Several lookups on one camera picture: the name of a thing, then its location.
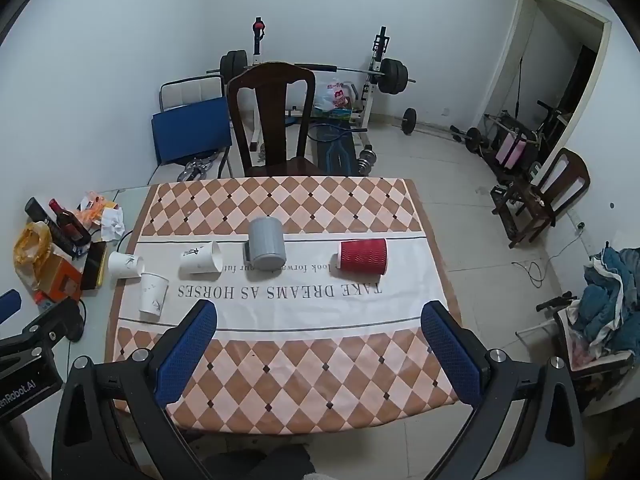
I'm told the white paper cup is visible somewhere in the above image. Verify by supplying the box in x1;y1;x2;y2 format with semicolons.
179;241;224;281
137;272;170;322
107;251;146;281

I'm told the black bench pad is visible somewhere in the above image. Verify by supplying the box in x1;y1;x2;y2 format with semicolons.
319;137;360;176

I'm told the pile of clothes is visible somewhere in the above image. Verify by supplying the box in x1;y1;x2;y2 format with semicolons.
570;246;640;361

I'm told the white plastic bag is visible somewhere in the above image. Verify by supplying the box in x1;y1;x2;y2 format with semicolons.
313;79;359;114

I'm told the long black box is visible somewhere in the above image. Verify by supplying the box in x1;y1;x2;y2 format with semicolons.
24;197;82;261

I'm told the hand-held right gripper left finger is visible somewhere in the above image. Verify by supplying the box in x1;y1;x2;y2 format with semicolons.
52;299;221;480

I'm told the exercise bike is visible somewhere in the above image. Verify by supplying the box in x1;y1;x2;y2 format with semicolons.
481;99;568;171

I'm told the red ribbed paper cup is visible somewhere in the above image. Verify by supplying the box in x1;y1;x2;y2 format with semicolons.
336;238;389;278

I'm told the orange snack wrapper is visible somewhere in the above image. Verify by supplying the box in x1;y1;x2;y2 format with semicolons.
76;190;119;224

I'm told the checkered printed tablecloth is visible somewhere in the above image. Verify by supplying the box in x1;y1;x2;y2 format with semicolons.
111;176;463;435

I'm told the brown wooden chair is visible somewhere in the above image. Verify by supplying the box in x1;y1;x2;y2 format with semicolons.
491;147;592;250

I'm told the chrome dumbbell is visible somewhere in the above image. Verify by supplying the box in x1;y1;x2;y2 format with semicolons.
356;145;377;176

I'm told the black table cable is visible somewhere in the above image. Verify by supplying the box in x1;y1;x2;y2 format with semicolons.
115;229;137;257

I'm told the blue cushion panel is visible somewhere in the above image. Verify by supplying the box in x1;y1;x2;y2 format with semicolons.
151;95;234;166

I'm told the metal frame chair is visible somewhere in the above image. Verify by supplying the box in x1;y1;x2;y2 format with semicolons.
515;292;638;403

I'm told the short barbell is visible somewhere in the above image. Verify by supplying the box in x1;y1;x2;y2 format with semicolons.
399;107;483;155

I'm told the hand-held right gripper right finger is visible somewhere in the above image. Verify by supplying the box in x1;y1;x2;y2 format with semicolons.
420;301;587;480

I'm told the badminton racket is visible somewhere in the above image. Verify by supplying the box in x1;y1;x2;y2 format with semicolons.
306;123;370;145

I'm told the person's dark clothing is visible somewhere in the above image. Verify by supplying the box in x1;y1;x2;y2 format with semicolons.
202;444;317;480

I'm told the dark wooden chair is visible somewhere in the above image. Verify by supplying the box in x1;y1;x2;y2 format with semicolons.
226;61;322;179

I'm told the yellow plastic bag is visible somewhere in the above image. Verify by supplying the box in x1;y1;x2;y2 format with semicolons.
13;220;54;292

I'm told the crumpled white paper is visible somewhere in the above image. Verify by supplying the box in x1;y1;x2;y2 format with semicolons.
99;208;125;244

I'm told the door frame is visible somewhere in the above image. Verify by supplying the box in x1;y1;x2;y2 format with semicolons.
484;0;613;126

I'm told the long barbell with black plates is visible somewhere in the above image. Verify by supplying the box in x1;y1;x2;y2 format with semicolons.
206;49;417;96

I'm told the grey mug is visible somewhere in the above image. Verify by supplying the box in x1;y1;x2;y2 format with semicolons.
243;216;287;272

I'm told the orange box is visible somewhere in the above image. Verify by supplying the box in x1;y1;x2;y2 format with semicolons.
37;254;84;302

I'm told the pink cushion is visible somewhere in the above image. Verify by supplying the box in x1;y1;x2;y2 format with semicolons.
499;136;529;169

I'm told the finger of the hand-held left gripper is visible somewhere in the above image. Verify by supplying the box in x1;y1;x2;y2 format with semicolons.
0;297;87;361
0;289;22;324

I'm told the white folding chair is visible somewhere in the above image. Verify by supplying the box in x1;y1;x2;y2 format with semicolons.
159;75;235;179

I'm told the floor cable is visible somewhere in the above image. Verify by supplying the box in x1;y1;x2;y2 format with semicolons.
511;245;587;289

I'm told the white weight bench rack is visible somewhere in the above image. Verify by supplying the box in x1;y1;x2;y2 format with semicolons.
247;17;392;152

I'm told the red wine bottle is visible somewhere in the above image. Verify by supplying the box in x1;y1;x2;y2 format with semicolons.
48;198;92;241

